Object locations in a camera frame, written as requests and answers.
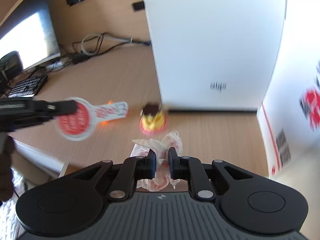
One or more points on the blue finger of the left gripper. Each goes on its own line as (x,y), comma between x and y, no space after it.
(22,113)

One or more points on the white cardboard box red print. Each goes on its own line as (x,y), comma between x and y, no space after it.
(289,113)

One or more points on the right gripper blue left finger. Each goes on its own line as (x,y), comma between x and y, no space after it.
(129,173)

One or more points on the white computer case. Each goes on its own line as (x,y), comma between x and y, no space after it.
(214,55)

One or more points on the red white round fan card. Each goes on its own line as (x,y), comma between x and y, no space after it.
(81,124)

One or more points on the white red wrapper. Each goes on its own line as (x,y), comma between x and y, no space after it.
(162,177)

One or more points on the black keyboard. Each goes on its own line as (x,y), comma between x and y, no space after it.
(29,87)

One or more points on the orange plastic toy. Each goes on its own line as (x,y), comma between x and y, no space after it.
(105,122)

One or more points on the computer monitor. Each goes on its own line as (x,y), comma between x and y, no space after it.
(29,31)

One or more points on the yellow duck toy black hat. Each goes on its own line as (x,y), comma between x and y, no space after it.
(153,119)

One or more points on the black desk gadget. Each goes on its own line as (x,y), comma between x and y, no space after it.
(11,65)

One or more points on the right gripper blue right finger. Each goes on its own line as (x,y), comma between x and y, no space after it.
(194,172)

